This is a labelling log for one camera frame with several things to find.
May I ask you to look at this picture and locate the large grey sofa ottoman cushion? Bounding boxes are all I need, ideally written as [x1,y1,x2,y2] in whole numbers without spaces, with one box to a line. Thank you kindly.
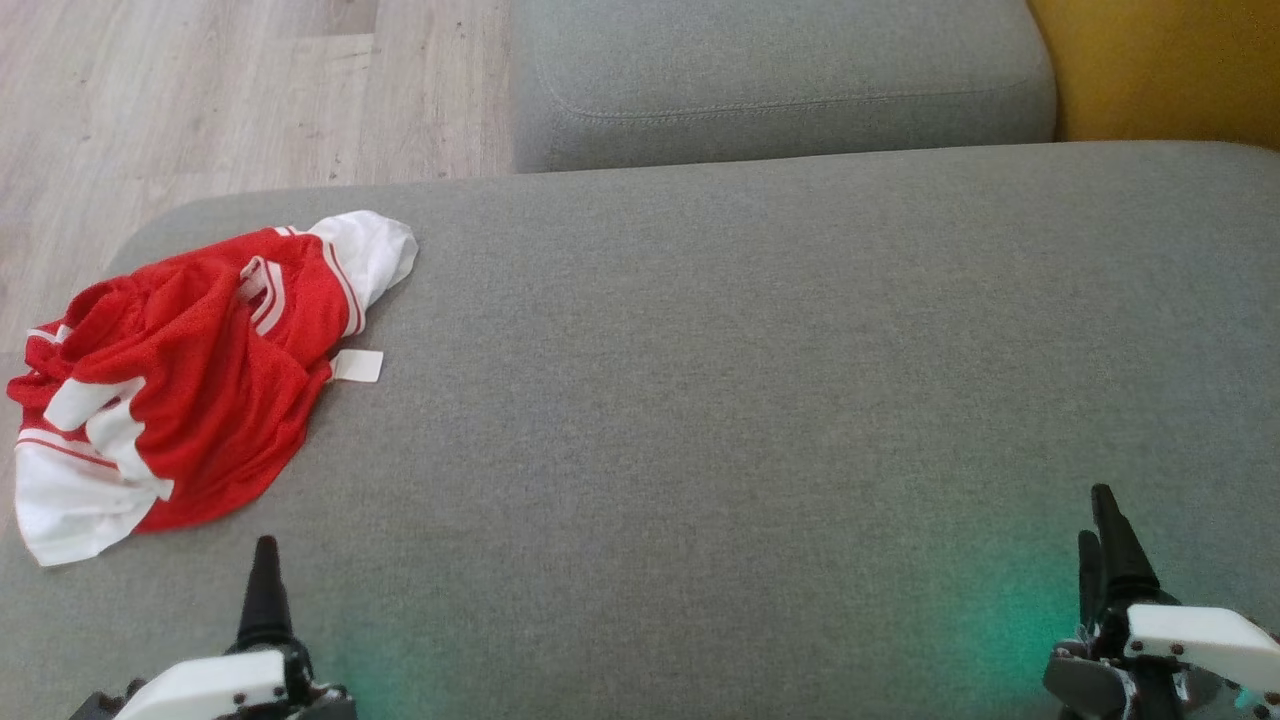
[0,140,1280,720]

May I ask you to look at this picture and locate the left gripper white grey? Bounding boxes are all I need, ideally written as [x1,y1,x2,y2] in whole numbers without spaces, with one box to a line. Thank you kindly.
[70,536,356,720]

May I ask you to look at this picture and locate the wide yellow sofa backrest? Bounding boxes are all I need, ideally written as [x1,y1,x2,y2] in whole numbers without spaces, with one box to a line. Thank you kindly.
[1028,0,1280,153]

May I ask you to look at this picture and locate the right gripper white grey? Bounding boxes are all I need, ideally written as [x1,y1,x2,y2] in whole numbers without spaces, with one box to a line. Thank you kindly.
[1045,484,1280,720]

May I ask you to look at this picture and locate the grey sofa seat cushion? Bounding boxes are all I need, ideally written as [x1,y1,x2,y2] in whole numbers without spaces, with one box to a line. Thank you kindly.
[508,0,1059,174]

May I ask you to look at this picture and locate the red white striped sports garment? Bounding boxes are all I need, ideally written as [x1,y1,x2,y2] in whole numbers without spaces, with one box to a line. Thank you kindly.
[5,210,419,568]

